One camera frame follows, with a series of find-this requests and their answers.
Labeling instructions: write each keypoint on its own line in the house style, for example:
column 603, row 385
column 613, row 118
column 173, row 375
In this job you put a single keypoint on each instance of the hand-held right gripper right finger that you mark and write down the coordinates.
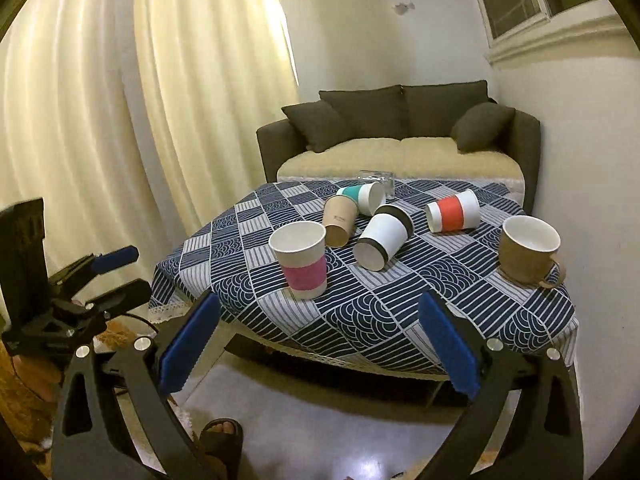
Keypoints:
column 450, row 345

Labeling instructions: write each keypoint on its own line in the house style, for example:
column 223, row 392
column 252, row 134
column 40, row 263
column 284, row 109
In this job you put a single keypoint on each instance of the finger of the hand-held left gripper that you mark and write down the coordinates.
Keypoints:
column 125, row 295
column 117, row 256

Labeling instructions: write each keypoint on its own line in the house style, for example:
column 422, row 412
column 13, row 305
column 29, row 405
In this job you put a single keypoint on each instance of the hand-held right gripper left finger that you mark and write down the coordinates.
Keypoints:
column 190, row 345

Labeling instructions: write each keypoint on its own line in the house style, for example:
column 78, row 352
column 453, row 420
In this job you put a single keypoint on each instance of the white cup with black bands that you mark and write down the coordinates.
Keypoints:
column 385, row 235

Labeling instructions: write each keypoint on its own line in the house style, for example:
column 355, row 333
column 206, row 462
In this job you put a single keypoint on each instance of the white cup with red sleeve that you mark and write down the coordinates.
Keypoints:
column 452, row 212

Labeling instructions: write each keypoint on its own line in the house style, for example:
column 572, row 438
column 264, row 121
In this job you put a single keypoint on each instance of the white cup with pink sleeve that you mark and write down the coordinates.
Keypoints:
column 302, row 260

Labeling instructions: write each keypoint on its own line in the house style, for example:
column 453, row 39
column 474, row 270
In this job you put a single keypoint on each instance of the brown paper cup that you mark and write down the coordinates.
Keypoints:
column 340, row 220

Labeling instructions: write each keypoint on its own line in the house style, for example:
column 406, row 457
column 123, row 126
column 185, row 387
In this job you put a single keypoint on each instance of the white cup with teal sleeve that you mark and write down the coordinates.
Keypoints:
column 362, row 196

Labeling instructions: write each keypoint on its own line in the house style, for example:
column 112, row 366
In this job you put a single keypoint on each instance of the dark table leg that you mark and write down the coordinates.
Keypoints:
column 436, row 394

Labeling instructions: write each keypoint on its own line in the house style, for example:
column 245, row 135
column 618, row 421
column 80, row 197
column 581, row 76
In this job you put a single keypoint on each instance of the blue white patterned tablecloth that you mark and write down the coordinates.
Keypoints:
column 380, row 310

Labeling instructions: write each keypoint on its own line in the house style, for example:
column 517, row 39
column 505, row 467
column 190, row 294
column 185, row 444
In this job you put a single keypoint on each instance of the person's foot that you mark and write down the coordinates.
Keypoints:
column 220, row 430

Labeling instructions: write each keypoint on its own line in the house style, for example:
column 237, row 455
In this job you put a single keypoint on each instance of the black slipper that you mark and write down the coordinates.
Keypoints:
column 232, row 440

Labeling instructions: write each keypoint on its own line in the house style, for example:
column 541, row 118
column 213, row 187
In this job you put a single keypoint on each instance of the brown ceramic mug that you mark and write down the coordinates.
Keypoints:
column 525, row 255

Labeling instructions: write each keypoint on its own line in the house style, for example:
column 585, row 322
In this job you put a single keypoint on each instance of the brown shaggy rug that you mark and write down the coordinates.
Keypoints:
column 30, row 400

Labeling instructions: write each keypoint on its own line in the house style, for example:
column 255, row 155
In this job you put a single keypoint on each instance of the cream curtain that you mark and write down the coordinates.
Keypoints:
column 150, row 110

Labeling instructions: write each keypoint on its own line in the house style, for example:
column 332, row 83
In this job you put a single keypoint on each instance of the clear glass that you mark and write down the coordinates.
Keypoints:
column 377, row 180

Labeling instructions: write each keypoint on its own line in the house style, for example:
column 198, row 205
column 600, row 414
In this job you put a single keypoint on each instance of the dark brown sofa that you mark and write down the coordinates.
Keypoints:
column 270, row 150

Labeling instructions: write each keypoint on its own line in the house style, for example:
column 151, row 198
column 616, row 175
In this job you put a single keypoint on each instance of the cream fleece sofa cover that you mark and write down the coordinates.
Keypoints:
column 400, row 157

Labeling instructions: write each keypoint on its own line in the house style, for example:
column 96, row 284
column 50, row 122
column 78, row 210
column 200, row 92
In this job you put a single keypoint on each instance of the dark throw pillow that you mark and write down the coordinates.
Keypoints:
column 315, row 125
column 482, row 127

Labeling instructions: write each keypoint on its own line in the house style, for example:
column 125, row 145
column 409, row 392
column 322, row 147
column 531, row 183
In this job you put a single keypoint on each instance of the dark square back cushion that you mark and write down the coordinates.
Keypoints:
column 370, row 110
column 440, row 107

